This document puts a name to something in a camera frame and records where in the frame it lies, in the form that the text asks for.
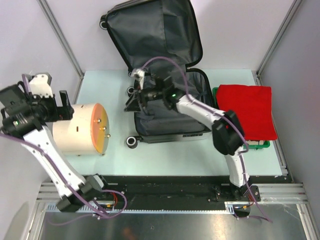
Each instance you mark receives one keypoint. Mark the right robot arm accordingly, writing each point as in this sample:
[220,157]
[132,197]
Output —
[227,133]

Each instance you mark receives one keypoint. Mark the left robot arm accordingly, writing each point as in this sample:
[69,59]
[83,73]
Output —
[24,120]

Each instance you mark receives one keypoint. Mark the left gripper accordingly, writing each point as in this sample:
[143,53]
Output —
[63,113]

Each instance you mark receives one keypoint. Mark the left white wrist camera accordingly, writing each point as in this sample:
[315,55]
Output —
[40,85]

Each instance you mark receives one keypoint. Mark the green plastic tray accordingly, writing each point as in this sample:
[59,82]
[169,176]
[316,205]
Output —
[267,142]

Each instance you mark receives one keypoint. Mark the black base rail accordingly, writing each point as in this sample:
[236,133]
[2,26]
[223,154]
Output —
[174,193]

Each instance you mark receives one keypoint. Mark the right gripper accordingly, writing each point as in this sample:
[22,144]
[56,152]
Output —
[133,105]

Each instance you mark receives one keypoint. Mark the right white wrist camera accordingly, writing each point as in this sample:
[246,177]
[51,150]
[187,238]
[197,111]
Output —
[139,75]

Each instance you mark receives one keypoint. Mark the red cloth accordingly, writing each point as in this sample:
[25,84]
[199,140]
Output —
[253,107]

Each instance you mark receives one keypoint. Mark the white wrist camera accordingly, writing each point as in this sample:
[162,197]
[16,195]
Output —
[139,75]
[40,85]

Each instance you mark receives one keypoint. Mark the white black space suitcase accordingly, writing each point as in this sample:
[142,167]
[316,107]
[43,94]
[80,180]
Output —
[162,38]

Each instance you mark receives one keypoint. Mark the beige drum with orange lid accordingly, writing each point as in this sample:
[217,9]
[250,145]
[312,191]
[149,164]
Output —
[87,133]

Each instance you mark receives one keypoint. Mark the teal cream sock towel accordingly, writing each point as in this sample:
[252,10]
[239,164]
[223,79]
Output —
[255,142]

